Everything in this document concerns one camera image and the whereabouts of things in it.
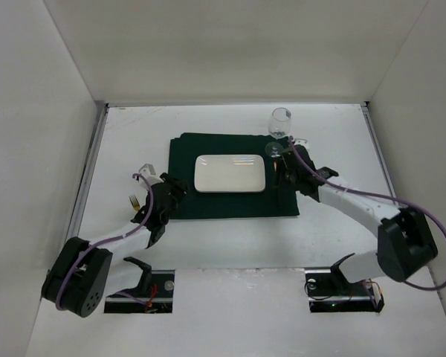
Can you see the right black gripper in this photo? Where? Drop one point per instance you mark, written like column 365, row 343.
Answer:
column 287, row 168

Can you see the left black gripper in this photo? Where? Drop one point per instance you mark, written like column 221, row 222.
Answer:
column 175, row 187

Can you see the gold knife black handle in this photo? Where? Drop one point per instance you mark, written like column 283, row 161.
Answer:
column 279, row 197

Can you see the gold fork black handle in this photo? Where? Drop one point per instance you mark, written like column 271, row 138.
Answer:
column 134, row 202

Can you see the clear wine glass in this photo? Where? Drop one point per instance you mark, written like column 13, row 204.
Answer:
column 279, row 126

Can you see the white rectangular plate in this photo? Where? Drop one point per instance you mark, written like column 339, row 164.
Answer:
column 243, row 173

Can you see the dark green cloth placemat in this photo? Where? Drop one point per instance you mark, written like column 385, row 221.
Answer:
column 183, row 152

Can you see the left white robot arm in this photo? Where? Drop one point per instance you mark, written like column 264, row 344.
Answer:
column 88, row 271

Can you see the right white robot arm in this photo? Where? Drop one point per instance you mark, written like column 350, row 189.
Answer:
column 404, row 239

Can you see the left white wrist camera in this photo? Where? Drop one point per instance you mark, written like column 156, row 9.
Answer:
column 147, row 174

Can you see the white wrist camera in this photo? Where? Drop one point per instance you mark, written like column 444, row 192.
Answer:
column 303, row 143
column 147, row 174

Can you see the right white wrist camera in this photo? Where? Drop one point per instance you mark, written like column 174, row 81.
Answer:
column 303, row 143

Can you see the right aluminium table rail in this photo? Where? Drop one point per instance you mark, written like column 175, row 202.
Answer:
column 375, row 141

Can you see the aluminium table rail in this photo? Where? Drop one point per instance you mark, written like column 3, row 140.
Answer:
column 86, row 175
column 375, row 141

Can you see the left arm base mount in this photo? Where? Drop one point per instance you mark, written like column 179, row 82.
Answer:
column 157, row 298

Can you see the left aluminium table rail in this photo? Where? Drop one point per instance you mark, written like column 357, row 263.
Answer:
column 86, row 175

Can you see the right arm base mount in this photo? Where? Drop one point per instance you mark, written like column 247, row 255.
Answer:
column 329, row 292

